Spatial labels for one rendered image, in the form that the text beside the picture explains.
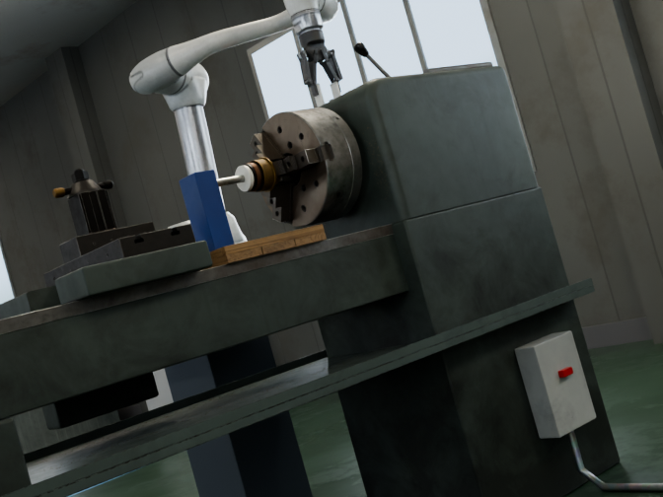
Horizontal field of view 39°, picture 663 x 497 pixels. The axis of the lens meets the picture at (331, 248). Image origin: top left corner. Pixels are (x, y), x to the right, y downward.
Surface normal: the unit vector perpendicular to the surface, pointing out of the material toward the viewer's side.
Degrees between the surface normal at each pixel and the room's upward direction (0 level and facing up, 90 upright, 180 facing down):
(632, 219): 90
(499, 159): 90
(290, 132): 90
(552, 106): 90
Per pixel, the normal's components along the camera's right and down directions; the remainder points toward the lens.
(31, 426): 0.67, -0.21
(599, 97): -0.69, 0.18
